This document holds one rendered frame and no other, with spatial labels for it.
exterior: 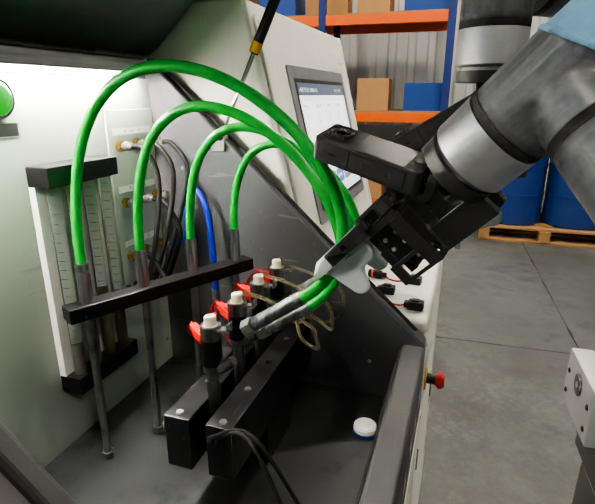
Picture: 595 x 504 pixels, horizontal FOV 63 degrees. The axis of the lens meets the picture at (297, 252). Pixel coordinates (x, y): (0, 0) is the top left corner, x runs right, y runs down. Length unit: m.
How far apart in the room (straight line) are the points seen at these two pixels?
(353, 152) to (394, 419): 0.41
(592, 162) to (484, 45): 0.26
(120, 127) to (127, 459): 0.55
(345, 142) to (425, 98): 5.31
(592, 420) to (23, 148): 0.88
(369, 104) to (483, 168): 5.41
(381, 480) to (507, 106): 0.44
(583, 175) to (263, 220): 0.65
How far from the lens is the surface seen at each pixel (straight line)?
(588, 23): 0.39
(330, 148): 0.47
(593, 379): 0.84
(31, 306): 0.81
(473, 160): 0.41
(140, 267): 0.78
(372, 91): 5.81
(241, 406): 0.70
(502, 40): 0.59
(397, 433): 0.71
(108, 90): 0.65
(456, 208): 0.45
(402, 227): 0.46
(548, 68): 0.39
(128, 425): 0.95
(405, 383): 0.81
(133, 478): 0.85
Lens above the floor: 1.38
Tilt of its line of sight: 18 degrees down
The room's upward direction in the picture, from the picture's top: straight up
